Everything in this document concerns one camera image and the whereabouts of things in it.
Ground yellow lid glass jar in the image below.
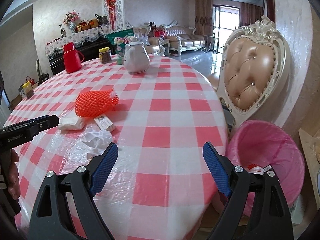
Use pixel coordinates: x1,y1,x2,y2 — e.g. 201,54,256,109
99,47,111,64

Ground small yellow lid jar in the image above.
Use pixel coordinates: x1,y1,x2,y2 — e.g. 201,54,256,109
22,81,34,99

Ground pink lined trash bin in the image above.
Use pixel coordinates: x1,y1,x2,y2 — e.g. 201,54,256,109
226,120,305,207

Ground wicker basket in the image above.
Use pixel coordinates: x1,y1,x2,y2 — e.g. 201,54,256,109
76,20,91,33

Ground beige tufted ornate chair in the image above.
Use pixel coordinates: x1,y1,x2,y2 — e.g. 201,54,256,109
207,16,291,133

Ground red Chinese knot decoration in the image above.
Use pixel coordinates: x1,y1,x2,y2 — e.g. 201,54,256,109
105,0,116,30

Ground white paper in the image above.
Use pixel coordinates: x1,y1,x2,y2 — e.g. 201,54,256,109
81,130,113,159

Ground red checked tablecloth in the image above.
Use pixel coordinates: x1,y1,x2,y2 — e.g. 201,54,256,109
7,56,227,239

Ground left hand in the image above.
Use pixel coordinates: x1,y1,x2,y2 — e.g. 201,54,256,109
2,149,21,200

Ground white tissue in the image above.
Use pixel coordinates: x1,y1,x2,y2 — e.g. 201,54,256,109
57,116,85,131

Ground pink flower vase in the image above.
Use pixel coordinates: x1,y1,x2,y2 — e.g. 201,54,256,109
63,10,80,33

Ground green snack bag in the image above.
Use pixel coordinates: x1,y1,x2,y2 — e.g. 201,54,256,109
106,28,135,64

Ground red thermos jug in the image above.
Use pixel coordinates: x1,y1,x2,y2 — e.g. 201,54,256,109
63,42,85,74

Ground black piano with lace cover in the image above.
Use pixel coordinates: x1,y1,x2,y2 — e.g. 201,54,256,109
45,25,116,75

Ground cream ornate sofa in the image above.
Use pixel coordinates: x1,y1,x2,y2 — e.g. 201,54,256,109
160,21,206,56

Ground white ceramic teapot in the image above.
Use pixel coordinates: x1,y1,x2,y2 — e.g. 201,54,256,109
123,42,150,74

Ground small white cigarette box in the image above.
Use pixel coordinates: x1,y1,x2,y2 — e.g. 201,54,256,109
94,114,116,132

